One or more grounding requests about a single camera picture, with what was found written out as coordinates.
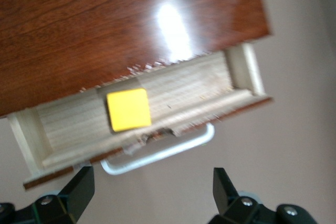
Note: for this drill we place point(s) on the dark brown wooden box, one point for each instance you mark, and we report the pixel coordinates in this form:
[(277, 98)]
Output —
[(78, 24)]

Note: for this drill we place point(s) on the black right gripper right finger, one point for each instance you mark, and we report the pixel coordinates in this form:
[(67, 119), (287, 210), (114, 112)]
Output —
[(225, 197)]

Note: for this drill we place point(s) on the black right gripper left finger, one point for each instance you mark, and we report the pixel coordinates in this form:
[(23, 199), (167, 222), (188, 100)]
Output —
[(78, 195)]

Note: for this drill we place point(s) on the yellow cube block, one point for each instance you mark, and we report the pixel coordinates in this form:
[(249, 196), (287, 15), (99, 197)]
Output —
[(128, 110)]

